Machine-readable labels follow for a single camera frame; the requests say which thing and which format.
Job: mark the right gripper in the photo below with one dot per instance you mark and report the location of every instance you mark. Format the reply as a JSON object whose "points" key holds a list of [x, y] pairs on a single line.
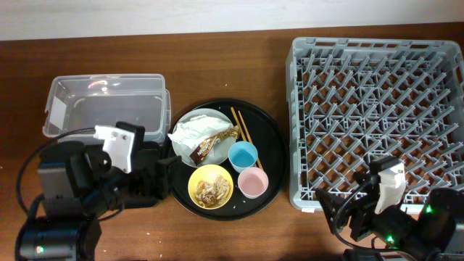
{"points": [[362, 209]]}

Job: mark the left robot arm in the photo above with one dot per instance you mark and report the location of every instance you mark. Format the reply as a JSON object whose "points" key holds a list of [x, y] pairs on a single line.
{"points": [[56, 226]]}

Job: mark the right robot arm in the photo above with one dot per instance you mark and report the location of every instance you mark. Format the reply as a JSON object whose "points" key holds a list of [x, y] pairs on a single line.
{"points": [[379, 225]]}

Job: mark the left wooden chopstick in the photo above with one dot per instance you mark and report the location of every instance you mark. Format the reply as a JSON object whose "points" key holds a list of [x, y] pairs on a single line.
{"points": [[243, 137]]}

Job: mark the grey plate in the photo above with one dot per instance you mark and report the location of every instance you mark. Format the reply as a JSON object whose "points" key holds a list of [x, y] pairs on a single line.
{"points": [[184, 151]]}

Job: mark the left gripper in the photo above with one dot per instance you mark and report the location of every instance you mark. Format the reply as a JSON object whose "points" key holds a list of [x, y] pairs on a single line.
{"points": [[175, 169]]}

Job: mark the clear plastic bin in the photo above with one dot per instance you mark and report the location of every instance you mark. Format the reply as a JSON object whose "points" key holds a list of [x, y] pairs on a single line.
{"points": [[84, 101]]}

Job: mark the black rectangular tray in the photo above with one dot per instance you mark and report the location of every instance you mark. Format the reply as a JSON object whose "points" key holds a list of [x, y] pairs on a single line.
{"points": [[103, 186]]}

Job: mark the brown coffee sachet wrapper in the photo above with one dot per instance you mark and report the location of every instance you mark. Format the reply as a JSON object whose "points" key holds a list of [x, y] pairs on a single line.
{"points": [[210, 145]]}

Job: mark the round black tray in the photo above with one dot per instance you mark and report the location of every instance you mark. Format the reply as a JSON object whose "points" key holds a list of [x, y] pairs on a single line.
{"points": [[272, 152]]}

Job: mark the white napkin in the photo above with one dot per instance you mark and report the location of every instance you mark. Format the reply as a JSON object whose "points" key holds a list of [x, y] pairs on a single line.
{"points": [[192, 132]]}

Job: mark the grey dishwasher rack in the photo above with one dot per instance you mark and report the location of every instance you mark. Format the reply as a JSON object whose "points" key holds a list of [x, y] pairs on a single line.
{"points": [[354, 100]]}

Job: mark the yellow bowl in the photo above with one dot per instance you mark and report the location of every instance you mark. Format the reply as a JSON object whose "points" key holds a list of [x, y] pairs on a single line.
{"points": [[208, 173]]}

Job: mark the right wooden chopstick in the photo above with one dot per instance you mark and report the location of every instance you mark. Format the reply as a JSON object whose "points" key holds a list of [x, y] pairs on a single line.
{"points": [[249, 138]]}

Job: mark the pink cup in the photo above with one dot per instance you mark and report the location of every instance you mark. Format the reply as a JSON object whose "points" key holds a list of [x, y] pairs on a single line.
{"points": [[253, 182]]}

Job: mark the food scraps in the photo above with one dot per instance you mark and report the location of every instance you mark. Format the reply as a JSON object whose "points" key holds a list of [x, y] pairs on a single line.
{"points": [[211, 194]]}

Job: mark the blue cup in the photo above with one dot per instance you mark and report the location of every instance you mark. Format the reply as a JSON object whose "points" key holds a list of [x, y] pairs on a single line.
{"points": [[242, 155]]}

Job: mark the wooden chopstick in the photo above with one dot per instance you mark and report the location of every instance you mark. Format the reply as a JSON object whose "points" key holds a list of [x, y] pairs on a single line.
{"points": [[249, 138], [243, 137]]}

